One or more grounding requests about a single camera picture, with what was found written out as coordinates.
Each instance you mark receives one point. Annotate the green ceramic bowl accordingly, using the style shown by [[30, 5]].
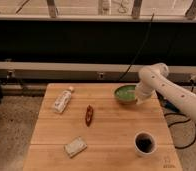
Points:
[[125, 94]]

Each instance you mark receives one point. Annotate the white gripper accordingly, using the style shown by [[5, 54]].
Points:
[[143, 92]]

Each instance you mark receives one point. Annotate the grey metal wall rail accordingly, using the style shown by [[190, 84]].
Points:
[[82, 71]]

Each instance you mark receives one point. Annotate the white cup with dark liquid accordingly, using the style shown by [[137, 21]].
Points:
[[144, 144]]

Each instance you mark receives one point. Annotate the wooden table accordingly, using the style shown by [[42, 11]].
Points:
[[109, 138]]

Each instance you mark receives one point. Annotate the white plastic bottle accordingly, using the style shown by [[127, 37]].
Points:
[[62, 100]]

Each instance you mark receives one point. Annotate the red brown chili pepper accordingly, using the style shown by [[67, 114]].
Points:
[[89, 115]]

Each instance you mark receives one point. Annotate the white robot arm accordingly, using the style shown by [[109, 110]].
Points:
[[154, 78]]

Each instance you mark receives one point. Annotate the grey white sponge block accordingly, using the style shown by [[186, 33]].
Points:
[[75, 147]]

